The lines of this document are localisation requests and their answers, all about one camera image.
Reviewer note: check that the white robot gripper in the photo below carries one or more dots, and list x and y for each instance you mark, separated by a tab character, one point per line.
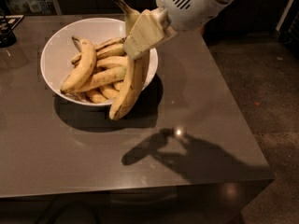
191	9

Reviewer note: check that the long lower yellow banana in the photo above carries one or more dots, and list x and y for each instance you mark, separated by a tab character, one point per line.
102	78

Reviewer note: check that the small bottom right banana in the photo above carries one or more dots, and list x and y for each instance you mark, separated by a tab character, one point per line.
117	85

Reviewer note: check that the small banana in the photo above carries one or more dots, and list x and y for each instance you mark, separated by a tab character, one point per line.
117	85
108	91
96	96

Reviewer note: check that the large left yellow banana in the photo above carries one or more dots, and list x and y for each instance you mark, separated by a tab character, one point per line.
84	68

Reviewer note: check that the small bottom middle banana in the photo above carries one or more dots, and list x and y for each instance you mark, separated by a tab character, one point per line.
108	91

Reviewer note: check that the small bottom left banana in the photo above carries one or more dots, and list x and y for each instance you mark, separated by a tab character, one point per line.
96	96

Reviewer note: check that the white bowl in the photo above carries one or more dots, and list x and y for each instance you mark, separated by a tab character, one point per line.
61	48

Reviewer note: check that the dark background cabinet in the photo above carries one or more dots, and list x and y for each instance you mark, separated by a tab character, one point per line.
242	16

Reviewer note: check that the bottles on background shelf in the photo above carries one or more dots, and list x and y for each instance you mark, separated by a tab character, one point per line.
29	7

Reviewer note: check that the black object at left edge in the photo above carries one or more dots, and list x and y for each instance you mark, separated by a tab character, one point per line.
7	24

